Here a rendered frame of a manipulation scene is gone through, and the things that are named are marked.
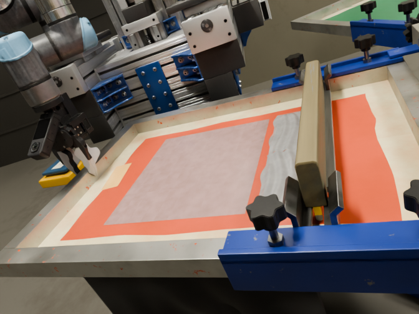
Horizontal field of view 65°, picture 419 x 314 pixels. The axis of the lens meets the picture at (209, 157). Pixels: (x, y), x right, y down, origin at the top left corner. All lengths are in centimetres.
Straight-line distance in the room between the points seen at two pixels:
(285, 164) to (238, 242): 24
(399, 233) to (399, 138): 27
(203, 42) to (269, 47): 310
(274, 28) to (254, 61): 42
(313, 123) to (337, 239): 19
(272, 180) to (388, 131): 23
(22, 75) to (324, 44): 366
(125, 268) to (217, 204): 19
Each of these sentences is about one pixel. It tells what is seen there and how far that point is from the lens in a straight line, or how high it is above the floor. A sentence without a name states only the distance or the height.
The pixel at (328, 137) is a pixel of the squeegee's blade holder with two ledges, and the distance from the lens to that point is 60.
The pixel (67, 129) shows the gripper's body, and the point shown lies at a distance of 84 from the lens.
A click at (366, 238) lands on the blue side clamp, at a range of 40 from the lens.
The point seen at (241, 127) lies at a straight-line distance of 82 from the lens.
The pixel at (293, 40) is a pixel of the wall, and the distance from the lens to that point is 408.
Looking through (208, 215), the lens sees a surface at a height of 96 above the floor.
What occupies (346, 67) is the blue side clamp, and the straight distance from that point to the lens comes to 88.
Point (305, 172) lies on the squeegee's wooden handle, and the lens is 44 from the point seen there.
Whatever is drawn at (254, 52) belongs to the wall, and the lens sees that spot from 405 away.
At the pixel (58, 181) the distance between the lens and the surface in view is 108.
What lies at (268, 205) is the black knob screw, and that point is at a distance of 38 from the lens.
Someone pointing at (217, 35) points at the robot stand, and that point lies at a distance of 97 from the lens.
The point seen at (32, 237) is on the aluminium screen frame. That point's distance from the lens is 77.
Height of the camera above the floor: 129
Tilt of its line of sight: 27 degrees down
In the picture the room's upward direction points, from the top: 22 degrees counter-clockwise
